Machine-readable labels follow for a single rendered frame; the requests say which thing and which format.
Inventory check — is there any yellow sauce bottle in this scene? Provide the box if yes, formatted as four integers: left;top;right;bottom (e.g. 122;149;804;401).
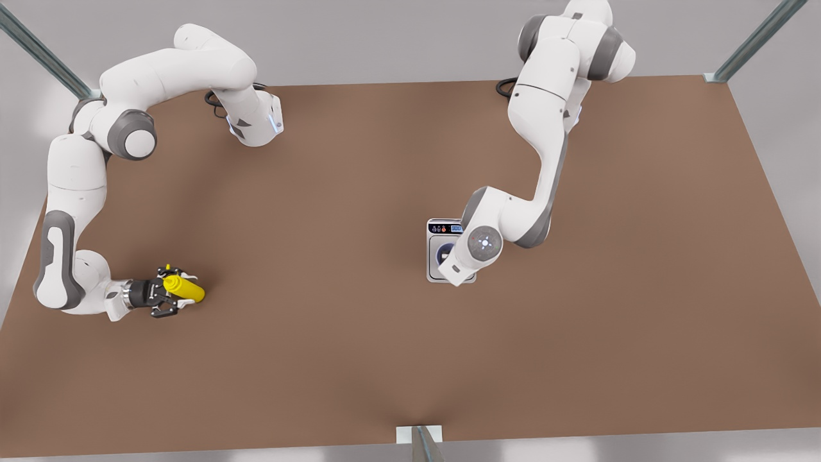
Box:
163;274;206;303

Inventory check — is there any silver kitchen scale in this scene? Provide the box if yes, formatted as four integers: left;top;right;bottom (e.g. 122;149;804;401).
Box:
427;218;477;284

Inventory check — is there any silver frame post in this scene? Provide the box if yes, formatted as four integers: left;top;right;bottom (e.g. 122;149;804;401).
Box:
0;5;103;101
703;0;808;84
396;424;444;462

